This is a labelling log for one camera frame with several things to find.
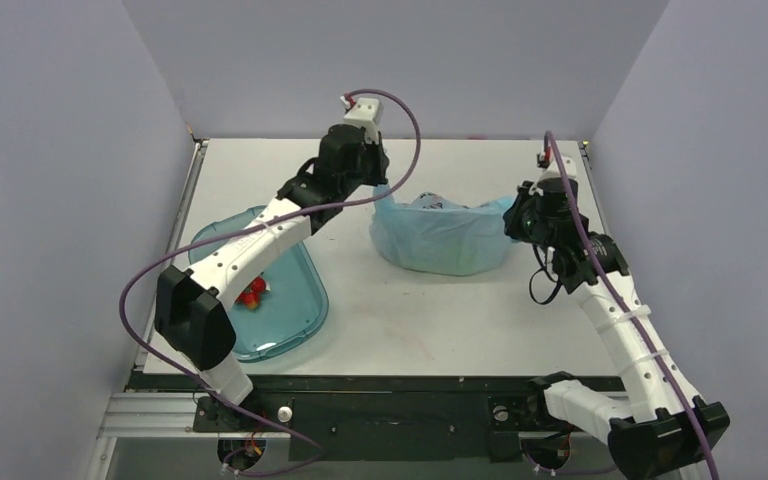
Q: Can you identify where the teal transparent plastic tray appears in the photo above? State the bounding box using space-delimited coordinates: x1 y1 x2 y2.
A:
188 199 329 363

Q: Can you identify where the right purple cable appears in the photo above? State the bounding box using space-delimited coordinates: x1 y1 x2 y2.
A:
542 130 721 480

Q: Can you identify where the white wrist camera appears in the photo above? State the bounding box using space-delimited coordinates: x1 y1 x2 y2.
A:
340 94 383 145
528 151 578 198

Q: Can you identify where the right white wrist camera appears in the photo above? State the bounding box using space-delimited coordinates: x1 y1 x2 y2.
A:
528 151 578 198

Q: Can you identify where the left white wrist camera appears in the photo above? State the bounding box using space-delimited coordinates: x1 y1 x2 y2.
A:
340 94 383 145

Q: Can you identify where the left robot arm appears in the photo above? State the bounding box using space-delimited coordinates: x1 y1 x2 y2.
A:
154 124 389 430

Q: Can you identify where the black looped cable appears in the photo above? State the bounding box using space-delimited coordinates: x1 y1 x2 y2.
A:
528 243 565 307

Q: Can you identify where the red fake fruit bunch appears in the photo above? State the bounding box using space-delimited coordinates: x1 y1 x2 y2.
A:
235 276 270 311

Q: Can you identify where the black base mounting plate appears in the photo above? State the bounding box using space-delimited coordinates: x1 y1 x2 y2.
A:
125 374 627 465

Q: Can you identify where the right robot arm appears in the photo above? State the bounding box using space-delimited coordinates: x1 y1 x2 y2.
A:
503 178 730 479

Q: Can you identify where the light blue plastic bag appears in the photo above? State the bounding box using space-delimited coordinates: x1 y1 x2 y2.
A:
369 192 514 276

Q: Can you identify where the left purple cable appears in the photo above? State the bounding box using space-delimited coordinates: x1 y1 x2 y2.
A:
118 89 422 478

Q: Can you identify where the purple cable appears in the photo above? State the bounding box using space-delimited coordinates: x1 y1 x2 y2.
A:
118 89 422 478
542 130 721 480

